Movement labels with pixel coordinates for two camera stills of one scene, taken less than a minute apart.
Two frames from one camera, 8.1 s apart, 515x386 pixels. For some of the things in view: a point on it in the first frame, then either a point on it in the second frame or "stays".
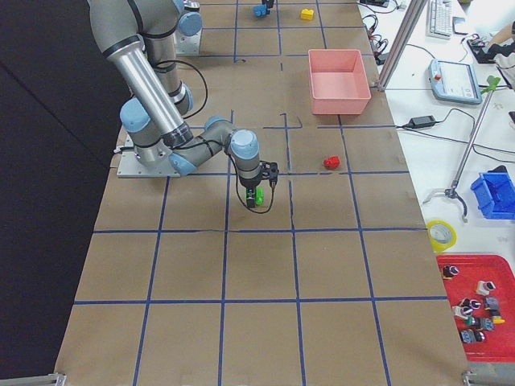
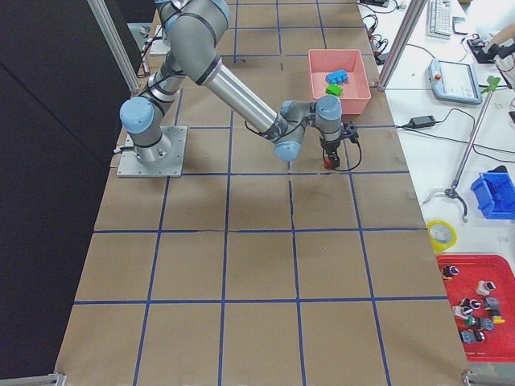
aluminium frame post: x=409 y=22 stays
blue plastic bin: x=495 y=193 stays
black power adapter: x=422 y=121 stays
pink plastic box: x=339 y=82 stays
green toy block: x=259 y=195 to x=333 y=89
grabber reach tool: x=492 y=81 stays
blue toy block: x=260 y=10 to x=339 y=76
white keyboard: x=439 y=20 stays
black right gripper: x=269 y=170 to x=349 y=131
